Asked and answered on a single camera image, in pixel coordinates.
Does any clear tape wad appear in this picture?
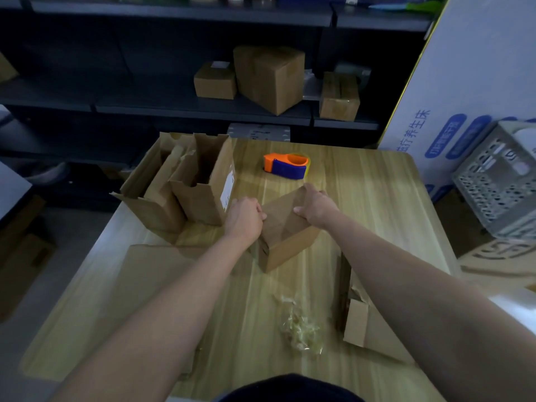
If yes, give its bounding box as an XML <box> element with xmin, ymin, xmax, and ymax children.
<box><xmin>274</xmin><ymin>293</ymin><xmax>326</xmax><ymax>356</ymax></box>

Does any person's left hand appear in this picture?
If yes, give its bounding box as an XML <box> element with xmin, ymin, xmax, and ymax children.
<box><xmin>224</xmin><ymin>197</ymin><xmax>268</xmax><ymax>247</ymax></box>

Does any green blue plastic utensil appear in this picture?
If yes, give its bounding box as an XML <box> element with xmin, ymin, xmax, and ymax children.
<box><xmin>368</xmin><ymin>0</ymin><xmax>444</xmax><ymax>13</ymax></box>

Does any person's dark shirt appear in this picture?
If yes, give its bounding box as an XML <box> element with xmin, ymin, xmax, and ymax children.
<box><xmin>213</xmin><ymin>374</ymin><xmax>365</xmax><ymax>402</ymax></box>

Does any large brown carton black logo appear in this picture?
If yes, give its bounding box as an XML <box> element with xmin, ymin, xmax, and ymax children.
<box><xmin>433</xmin><ymin>190</ymin><xmax>536</xmax><ymax>294</ymax></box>

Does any orange blue yellow tape roll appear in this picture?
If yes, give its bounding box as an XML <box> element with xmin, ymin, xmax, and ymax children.
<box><xmin>262</xmin><ymin>152</ymin><xmax>312</xmax><ymax>180</ymax></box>

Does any large sealed brown carton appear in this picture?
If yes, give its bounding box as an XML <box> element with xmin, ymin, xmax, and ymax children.
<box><xmin>233</xmin><ymin>45</ymin><xmax>307</xmax><ymax>117</ymax></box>

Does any cluster of cardboard boxes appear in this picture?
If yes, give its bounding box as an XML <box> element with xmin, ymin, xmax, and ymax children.
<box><xmin>111</xmin><ymin>131</ymin><xmax>237</xmax><ymax>243</ymax></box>

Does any dark metal shelf unit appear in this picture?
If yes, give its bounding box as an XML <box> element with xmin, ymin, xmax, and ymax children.
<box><xmin>0</xmin><ymin>0</ymin><xmax>436</xmax><ymax>210</ymax></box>

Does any white flat board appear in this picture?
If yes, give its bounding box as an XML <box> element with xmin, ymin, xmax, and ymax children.
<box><xmin>0</xmin><ymin>161</ymin><xmax>34</xmax><ymax>221</ymax></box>

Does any person's right forearm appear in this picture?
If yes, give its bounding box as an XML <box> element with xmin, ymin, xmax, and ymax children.
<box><xmin>322</xmin><ymin>211</ymin><xmax>536</xmax><ymax>402</ymax></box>

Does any large white printed carton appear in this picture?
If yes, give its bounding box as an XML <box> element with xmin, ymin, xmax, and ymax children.
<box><xmin>377</xmin><ymin>0</ymin><xmax>536</xmax><ymax>202</ymax></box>

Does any small sealed brown carton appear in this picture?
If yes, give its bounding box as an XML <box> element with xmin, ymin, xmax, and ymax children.
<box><xmin>319</xmin><ymin>71</ymin><xmax>361</xmax><ymax>122</ymax></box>

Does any person's right hand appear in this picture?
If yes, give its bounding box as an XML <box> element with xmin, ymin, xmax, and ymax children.
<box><xmin>293</xmin><ymin>183</ymin><xmax>341</xmax><ymax>231</ymax></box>

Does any small dim brown carton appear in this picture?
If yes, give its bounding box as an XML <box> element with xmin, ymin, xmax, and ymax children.
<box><xmin>98</xmin><ymin>165</ymin><xmax>135</xmax><ymax>180</ymax></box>

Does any white paper sign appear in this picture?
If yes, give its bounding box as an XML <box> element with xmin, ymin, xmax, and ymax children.
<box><xmin>513</xmin><ymin>127</ymin><xmax>536</xmax><ymax>160</ymax></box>

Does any dim brown flattened carton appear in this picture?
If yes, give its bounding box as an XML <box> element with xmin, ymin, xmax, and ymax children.
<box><xmin>0</xmin><ymin>196</ymin><xmax>58</xmax><ymax>323</ymax></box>

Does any white plastic bag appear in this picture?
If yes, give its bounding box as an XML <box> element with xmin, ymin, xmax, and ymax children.
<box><xmin>25</xmin><ymin>162</ymin><xmax>70</xmax><ymax>185</ymax></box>

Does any small carton with white label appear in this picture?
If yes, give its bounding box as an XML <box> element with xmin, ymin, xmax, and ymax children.
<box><xmin>193</xmin><ymin>60</ymin><xmax>238</xmax><ymax>100</ymax></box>

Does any grey wrapped item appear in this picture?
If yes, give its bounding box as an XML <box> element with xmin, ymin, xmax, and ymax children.
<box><xmin>334</xmin><ymin>62</ymin><xmax>372</xmax><ymax>90</ymax></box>

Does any white plastic crate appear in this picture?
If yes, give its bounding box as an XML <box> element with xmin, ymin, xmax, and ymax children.
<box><xmin>451</xmin><ymin>120</ymin><xmax>536</xmax><ymax>241</ymax></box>

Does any cardboard stack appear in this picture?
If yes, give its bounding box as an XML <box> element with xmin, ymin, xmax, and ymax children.
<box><xmin>96</xmin><ymin>245</ymin><xmax>210</xmax><ymax>380</ymax></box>

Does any person's left forearm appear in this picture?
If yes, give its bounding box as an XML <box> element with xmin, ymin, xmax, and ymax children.
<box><xmin>50</xmin><ymin>234</ymin><xmax>252</xmax><ymax>402</ymax></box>

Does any brown carton with black print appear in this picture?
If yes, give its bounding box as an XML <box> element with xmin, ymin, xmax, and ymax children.
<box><xmin>0</xmin><ymin>52</ymin><xmax>20</xmax><ymax>83</ymax></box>

